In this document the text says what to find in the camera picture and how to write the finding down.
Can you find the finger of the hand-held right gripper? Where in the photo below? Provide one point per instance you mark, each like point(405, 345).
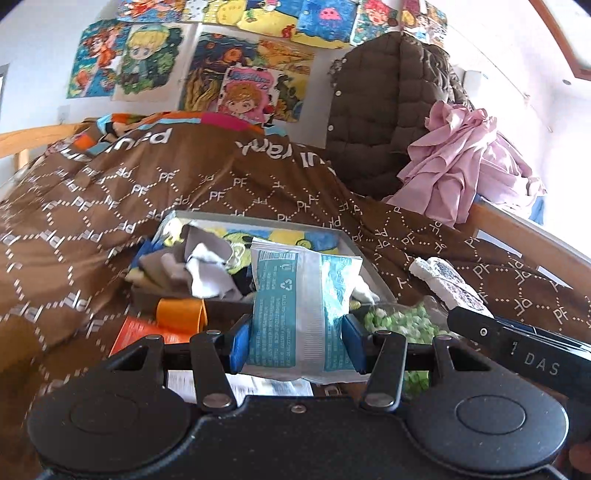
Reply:
point(549, 337)
point(471, 325)

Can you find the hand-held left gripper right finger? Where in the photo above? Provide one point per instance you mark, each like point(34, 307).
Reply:
point(353, 345)

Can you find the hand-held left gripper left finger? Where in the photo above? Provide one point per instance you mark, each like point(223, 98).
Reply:
point(240, 345)

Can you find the white black patterned sock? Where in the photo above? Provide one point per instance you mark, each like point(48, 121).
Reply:
point(445, 281)

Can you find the teal white wipes packet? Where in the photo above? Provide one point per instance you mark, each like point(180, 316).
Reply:
point(295, 314)

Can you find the grey box with cartoon print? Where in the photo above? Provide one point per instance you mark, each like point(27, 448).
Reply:
point(332, 235)

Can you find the white printed paper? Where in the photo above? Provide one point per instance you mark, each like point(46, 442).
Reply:
point(258, 386)

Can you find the clear bag of green candies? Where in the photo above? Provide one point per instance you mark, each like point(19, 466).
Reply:
point(406, 323)

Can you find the orange plastic cup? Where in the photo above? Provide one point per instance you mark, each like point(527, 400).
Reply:
point(180, 314)

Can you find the small white cloth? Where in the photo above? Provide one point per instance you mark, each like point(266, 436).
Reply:
point(207, 272)

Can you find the orange flat packet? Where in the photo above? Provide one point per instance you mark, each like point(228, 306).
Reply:
point(138, 337)

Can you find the light blue cloth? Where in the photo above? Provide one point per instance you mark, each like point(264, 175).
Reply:
point(536, 210)

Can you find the pink cloth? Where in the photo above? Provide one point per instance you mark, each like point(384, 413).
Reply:
point(443, 175)

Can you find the brown printed blanket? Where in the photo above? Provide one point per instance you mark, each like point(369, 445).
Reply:
point(92, 207)

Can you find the magenta pillow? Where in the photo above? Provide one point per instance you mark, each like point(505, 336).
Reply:
point(228, 121)

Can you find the brown quilted jacket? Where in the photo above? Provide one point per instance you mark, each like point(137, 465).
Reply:
point(369, 115)

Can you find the group of cartoon wall posters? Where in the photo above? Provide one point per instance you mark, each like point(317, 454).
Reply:
point(240, 60)

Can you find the wooden window frame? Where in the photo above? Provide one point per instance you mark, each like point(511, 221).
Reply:
point(568, 41)

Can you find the window with grey frame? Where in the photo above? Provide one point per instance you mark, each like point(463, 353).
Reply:
point(3, 87)

